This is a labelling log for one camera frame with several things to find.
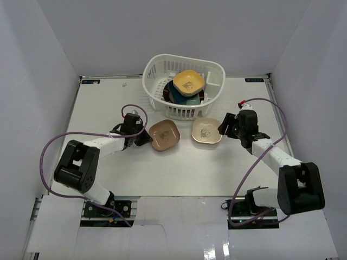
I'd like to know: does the cream square panda plate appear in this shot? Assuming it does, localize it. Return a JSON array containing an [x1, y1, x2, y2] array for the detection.
[[192, 118, 222, 144]]

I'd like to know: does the brown square panda plate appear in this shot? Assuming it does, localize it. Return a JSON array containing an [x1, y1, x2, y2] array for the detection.
[[149, 119, 181, 152]]

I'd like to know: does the light teal rectangular divided plate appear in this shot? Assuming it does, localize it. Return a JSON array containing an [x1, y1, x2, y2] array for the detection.
[[185, 95, 200, 106]]

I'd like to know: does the round black-rimmed plate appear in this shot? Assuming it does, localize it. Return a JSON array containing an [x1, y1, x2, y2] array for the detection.
[[163, 83, 204, 104]]

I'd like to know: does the dark blue leaf-shaped plate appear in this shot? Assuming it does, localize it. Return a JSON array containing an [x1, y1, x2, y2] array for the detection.
[[168, 81, 198, 105]]

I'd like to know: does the yellow square panda plate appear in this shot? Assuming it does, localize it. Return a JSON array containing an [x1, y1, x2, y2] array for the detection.
[[173, 70, 205, 97]]

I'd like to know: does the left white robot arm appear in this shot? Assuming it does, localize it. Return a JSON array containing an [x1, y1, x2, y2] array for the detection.
[[54, 113, 152, 216]]

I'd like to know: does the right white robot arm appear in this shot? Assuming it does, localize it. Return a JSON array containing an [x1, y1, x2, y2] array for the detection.
[[218, 109, 325, 216]]

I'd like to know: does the white plastic dish bin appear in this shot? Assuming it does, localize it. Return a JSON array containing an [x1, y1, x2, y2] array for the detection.
[[142, 54, 226, 121]]

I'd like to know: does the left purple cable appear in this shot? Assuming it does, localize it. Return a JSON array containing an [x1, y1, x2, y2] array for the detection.
[[40, 104, 149, 227]]

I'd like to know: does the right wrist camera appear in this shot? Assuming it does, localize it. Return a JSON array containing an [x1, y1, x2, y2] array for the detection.
[[239, 102, 253, 111]]

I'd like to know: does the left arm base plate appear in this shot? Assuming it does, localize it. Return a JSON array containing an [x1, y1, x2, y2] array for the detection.
[[80, 200, 135, 228]]

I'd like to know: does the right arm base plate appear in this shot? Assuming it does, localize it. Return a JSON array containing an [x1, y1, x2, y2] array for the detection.
[[227, 197, 279, 230]]

